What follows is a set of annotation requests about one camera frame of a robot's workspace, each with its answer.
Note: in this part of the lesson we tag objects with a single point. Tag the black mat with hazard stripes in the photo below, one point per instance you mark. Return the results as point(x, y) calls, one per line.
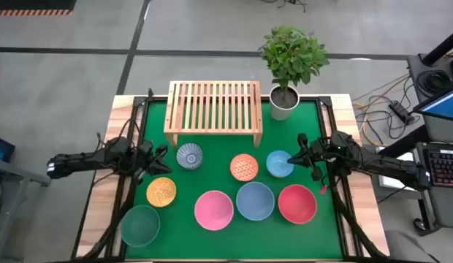
point(29, 4)

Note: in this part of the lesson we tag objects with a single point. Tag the large red bowl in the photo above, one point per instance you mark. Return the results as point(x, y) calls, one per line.
point(297, 204)

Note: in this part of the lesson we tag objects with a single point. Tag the small yellow patterned bowl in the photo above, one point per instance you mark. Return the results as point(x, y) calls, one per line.
point(160, 192)

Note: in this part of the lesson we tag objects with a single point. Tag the large green bowl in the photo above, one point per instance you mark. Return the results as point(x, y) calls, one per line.
point(140, 226)

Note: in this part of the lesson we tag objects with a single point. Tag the white plant pot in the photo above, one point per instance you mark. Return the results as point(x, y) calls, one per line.
point(281, 113)

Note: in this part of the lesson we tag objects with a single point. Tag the black power strip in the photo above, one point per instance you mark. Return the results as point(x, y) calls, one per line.
point(400, 111)

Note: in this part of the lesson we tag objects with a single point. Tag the small red tag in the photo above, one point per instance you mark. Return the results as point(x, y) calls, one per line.
point(323, 189)

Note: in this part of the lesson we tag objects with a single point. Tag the small green leafy tree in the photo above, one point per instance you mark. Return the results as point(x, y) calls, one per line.
point(292, 55)

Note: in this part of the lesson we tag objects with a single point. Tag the black metal table frame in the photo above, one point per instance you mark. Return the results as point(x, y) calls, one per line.
point(140, 103)

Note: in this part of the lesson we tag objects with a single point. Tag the laptop screen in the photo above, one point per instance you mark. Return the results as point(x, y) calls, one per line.
point(444, 106)

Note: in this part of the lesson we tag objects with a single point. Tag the small grey-blue striped bowl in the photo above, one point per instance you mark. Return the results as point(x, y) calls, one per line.
point(190, 157)

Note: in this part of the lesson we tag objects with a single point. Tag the small light blue bowl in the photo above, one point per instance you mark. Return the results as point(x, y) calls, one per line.
point(277, 166)

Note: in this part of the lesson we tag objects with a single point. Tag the large blue bowl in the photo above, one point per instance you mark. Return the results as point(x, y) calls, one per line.
point(255, 201)

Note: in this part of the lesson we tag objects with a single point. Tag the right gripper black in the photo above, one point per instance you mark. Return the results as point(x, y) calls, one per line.
point(318, 153)

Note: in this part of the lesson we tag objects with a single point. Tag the black device with blue light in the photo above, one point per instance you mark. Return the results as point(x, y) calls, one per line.
point(1, 148)

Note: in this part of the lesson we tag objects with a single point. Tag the green table mat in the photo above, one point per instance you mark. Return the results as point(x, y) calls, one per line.
point(230, 241)

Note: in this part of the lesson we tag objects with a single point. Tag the white paper sheet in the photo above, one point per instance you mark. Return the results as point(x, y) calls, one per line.
point(391, 181)

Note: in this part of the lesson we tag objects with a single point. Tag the small orange patterned bowl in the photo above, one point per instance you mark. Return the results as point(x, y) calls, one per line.
point(244, 168)

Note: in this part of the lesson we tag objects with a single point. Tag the black pole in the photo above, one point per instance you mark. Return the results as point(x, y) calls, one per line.
point(442, 45)

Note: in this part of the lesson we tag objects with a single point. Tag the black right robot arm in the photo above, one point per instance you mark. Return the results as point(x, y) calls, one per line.
point(387, 164)

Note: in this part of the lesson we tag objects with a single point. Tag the grey metal stand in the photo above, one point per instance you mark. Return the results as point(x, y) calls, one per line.
point(14, 171)

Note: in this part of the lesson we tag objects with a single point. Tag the wooden slatted shelf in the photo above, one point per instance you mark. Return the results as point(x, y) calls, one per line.
point(212, 130)

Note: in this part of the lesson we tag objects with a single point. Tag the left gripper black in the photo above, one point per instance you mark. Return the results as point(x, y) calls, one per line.
point(146, 153)

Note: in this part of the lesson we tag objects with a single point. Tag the black backlit keyboard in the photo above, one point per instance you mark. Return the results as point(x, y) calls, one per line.
point(445, 168)

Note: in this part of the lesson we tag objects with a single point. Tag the large pink bowl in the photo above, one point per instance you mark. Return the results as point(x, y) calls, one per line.
point(213, 210)

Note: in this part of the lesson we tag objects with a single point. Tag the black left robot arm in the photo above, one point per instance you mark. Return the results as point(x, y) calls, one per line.
point(84, 160)

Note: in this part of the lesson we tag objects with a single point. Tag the grey equipment cart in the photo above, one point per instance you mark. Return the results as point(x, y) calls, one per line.
point(442, 208)

